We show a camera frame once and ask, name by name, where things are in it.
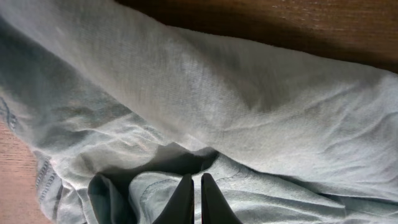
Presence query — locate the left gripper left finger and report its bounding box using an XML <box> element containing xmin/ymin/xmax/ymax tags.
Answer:
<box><xmin>153</xmin><ymin>174</ymin><xmax>195</xmax><ymax>224</ymax></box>

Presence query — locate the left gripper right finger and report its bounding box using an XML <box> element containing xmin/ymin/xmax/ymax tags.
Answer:
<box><xmin>201</xmin><ymin>173</ymin><xmax>243</xmax><ymax>224</ymax></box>

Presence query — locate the light blue t-shirt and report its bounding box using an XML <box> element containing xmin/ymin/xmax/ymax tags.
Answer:
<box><xmin>1</xmin><ymin>1</ymin><xmax>397</xmax><ymax>223</ymax></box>

